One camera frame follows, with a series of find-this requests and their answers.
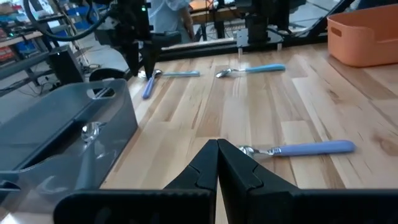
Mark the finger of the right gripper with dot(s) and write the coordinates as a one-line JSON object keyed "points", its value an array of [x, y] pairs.
{"points": [[134, 57], [150, 56]]}

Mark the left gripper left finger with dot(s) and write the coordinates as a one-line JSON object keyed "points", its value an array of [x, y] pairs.
{"points": [[140, 208]]}

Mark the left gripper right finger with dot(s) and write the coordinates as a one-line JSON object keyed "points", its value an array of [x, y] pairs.
{"points": [[311, 208]]}

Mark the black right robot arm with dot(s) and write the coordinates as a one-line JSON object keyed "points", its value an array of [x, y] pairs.
{"points": [[264, 25]]}

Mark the black rounded object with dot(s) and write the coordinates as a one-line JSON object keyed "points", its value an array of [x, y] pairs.
{"points": [[105, 74]]}

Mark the person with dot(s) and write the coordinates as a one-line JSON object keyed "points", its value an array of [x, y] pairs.
{"points": [[164, 15]]}

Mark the black computer tower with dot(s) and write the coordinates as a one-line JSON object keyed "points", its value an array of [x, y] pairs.
{"points": [[65, 65]]}

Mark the grey plastic bin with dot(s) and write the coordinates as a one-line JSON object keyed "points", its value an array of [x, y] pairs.
{"points": [[46, 124]]}

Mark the orange plastic bin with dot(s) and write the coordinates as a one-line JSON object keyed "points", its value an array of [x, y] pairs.
{"points": [[363, 46]]}

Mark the black table edge rail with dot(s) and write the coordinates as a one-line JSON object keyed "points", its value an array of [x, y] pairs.
{"points": [[217, 49]]}

